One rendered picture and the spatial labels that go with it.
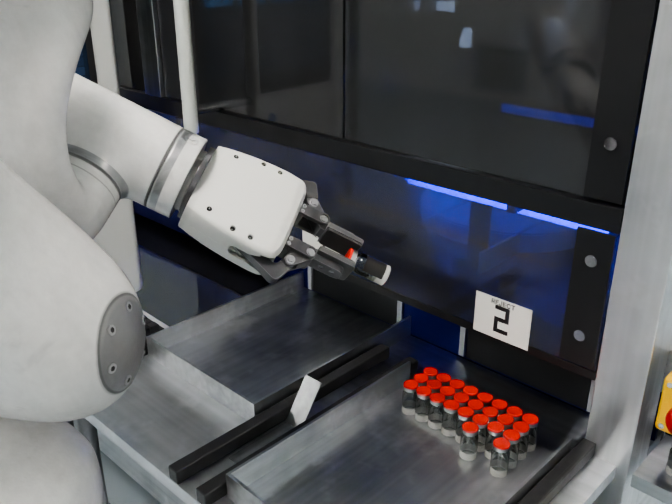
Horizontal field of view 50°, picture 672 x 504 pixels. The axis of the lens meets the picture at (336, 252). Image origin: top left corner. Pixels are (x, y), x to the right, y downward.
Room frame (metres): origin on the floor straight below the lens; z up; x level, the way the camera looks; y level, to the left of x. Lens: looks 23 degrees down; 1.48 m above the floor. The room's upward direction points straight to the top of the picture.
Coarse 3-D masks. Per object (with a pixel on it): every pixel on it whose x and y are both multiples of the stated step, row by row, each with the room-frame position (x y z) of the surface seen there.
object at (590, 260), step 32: (640, 0) 0.76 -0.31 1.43; (608, 32) 0.78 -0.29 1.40; (640, 32) 0.76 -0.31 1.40; (608, 64) 0.78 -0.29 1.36; (640, 64) 0.76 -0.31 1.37; (608, 96) 0.78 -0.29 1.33; (640, 96) 0.75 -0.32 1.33; (608, 128) 0.77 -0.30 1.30; (608, 160) 0.77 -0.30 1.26; (608, 192) 0.76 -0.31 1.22; (576, 256) 0.78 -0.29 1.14; (608, 256) 0.75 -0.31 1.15; (576, 288) 0.77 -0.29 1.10; (576, 320) 0.77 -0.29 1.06; (576, 352) 0.77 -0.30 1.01
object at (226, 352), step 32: (288, 288) 1.19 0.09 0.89; (192, 320) 1.04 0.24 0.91; (224, 320) 1.08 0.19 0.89; (256, 320) 1.09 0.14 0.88; (288, 320) 1.09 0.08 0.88; (320, 320) 1.09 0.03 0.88; (352, 320) 1.09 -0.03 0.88; (160, 352) 0.95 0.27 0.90; (192, 352) 0.98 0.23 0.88; (224, 352) 0.98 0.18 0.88; (256, 352) 0.98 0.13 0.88; (288, 352) 0.98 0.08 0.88; (320, 352) 0.98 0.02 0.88; (352, 352) 0.94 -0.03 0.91; (192, 384) 0.90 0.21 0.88; (224, 384) 0.84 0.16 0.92; (256, 384) 0.89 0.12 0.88; (288, 384) 0.84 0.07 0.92
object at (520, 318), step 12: (480, 300) 0.86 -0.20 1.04; (492, 300) 0.85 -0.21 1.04; (504, 300) 0.84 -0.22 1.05; (480, 312) 0.86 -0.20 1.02; (492, 312) 0.85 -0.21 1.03; (504, 312) 0.84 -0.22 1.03; (516, 312) 0.83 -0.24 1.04; (528, 312) 0.81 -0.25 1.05; (480, 324) 0.86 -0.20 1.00; (492, 324) 0.85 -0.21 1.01; (504, 324) 0.84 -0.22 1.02; (516, 324) 0.82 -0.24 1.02; (528, 324) 0.81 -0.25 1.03; (492, 336) 0.85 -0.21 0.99; (504, 336) 0.83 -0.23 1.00; (516, 336) 0.82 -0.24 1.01; (528, 336) 0.81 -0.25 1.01
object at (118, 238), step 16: (96, 0) 1.34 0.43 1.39; (96, 16) 1.34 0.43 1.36; (96, 32) 1.34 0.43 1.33; (112, 32) 1.37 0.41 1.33; (96, 48) 1.34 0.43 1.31; (112, 48) 1.36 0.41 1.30; (80, 64) 1.31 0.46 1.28; (96, 64) 1.33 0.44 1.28; (112, 64) 1.36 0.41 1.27; (96, 80) 1.33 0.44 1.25; (112, 80) 1.35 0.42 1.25; (128, 208) 1.35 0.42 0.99; (112, 224) 1.33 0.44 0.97; (128, 224) 1.35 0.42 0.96; (96, 240) 1.30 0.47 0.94; (112, 240) 1.32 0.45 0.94; (128, 240) 1.35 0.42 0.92; (112, 256) 1.32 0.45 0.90; (128, 256) 1.34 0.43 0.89; (128, 272) 1.34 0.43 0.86
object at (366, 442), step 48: (384, 384) 0.86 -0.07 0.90; (336, 432) 0.78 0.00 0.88; (384, 432) 0.78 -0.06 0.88; (432, 432) 0.78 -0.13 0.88; (240, 480) 0.67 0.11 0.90; (288, 480) 0.69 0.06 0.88; (336, 480) 0.69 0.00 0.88; (384, 480) 0.69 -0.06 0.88; (432, 480) 0.69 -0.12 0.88; (480, 480) 0.69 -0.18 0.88; (528, 480) 0.65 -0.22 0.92
